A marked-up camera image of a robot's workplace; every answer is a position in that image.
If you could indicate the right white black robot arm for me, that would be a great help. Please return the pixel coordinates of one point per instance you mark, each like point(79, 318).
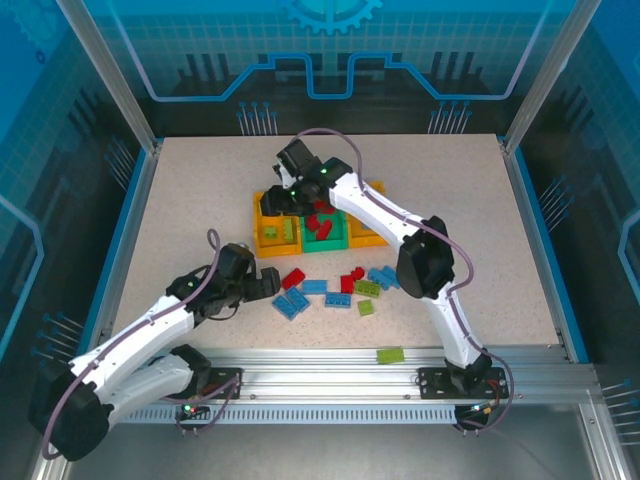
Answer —
point(380, 210)

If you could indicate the small green lego brick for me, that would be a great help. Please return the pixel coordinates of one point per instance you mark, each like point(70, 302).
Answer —
point(270, 232)

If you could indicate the aluminium side rail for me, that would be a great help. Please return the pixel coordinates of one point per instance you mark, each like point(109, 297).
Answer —
point(533, 250)
point(127, 250)

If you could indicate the wide aluminium frame rail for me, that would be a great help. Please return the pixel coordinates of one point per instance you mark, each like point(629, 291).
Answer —
point(325, 375)

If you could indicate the grey metal bottom panel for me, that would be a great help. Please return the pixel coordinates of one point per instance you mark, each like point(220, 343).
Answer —
point(325, 455)

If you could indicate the blue side trim strip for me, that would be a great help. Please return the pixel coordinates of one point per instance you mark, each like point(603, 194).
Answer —
point(114, 250)
point(547, 250)

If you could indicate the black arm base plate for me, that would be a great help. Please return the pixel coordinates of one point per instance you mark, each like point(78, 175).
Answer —
point(227, 374)
point(432, 385)

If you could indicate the aluminium frame post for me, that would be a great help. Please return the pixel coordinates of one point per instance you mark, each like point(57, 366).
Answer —
point(111, 75)
point(550, 75)

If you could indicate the small blue lego brick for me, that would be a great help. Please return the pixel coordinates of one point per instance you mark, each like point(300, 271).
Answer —
point(366, 227)

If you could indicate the black connector with LED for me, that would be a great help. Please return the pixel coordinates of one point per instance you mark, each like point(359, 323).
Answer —
point(192, 411)
point(475, 409)

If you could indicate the yellow plastic bin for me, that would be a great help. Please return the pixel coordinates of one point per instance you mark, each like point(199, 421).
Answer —
point(365, 242)
point(275, 250)

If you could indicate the green plastic bin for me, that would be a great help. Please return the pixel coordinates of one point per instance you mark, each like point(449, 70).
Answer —
point(325, 246)

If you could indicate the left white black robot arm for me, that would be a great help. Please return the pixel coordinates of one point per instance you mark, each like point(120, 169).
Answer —
point(150, 320)

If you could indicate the short aluminium frame leg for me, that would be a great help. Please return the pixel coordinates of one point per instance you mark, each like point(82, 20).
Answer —
point(47, 472)
point(605, 450)

